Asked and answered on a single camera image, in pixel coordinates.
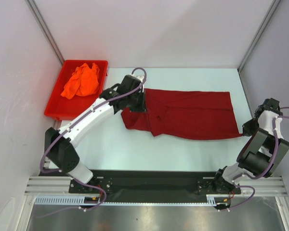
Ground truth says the dark red t shirt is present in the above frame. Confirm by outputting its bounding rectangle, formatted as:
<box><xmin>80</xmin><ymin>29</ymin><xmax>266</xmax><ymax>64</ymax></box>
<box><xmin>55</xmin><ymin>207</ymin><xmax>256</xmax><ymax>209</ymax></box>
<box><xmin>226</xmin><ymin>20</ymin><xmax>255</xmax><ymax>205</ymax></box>
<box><xmin>121</xmin><ymin>89</ymin><xmax>242</xmax><ymax>140</ymax></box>

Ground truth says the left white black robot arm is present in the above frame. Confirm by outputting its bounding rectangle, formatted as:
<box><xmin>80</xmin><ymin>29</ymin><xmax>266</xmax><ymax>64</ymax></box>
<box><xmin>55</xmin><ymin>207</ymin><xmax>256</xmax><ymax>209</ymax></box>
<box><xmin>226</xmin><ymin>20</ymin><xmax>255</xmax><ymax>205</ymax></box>
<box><xmin>43</xmin><ymin>74</ymin><xmax>146</xmax><ymax>193</ymax></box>

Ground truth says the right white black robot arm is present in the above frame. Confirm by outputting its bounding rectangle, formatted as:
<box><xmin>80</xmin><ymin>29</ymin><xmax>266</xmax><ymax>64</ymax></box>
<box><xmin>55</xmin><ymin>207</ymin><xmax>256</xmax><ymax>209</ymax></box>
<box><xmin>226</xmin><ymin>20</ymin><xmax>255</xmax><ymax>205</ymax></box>
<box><xmin>212</xmin><ymin>98</ymin><xmax>289</xmax><ymax>193</ymax></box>

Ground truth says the orange t shirt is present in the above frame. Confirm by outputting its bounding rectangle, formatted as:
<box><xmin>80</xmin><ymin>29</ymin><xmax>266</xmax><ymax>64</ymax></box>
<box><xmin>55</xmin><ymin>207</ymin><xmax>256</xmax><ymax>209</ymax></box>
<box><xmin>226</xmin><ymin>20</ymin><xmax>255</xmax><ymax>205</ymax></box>
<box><xmin>60</xmin><ymin>63</ymin><xmax>100</xmax><ymax>100</ymax></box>

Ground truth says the red plastic bin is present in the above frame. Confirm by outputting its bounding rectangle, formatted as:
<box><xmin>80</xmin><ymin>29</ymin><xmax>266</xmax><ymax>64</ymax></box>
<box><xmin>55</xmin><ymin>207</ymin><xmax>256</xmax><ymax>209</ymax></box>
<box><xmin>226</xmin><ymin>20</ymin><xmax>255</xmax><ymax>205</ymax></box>
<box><xmin>44</xmin><ymin>60</ymin><xmax>108</xmax><ymax>120</ymax></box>

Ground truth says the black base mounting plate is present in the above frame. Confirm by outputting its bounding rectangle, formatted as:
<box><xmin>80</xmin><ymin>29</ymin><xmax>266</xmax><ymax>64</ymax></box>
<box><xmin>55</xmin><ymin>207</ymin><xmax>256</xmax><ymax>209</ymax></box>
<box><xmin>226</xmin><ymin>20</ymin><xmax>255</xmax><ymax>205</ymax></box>
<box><xmin>38</xmin><ymin>168</ymin><xmax>241</xmax><ymax>203</ymax></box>

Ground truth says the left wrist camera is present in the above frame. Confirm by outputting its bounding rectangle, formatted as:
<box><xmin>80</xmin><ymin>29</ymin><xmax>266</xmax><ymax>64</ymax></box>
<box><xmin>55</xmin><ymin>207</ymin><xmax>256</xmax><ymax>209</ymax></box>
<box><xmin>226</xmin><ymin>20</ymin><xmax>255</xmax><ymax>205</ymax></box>
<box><xmin>133</xmin><ymin>75</ymin><xmax>146</xmax><ymax>92</ymax></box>

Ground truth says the slotted grey cable duct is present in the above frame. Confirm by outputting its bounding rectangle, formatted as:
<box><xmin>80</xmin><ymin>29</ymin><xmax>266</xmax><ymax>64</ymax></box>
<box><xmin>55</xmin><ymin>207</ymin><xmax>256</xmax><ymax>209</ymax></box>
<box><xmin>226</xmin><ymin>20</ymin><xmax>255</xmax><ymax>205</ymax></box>
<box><xmin>34</xmin><ymin>195</ymin><xmax>227</xmax><ymax>207</ymax></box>

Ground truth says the left corner aluminium post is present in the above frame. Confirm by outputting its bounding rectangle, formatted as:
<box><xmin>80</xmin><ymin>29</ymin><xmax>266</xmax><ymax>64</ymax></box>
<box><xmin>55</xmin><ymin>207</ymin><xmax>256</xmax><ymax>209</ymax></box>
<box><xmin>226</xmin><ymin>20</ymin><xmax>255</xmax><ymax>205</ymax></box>
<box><xmin>25</xmin><ymin>0</ymin><xmax>65</xmax><ymax>65</ymax></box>

